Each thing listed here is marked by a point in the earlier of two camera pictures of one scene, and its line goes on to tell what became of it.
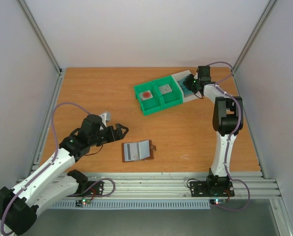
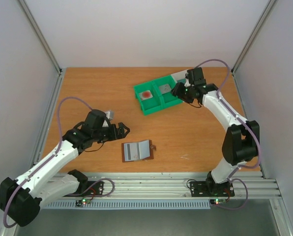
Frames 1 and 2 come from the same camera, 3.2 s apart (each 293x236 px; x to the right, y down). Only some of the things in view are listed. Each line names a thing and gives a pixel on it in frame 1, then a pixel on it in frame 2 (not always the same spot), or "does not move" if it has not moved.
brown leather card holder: x=137 y=151 does not move
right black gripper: x=190 y=82 to x=181 y=92
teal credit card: x=180 y=82 does not move
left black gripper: x=119 y=127 does not move
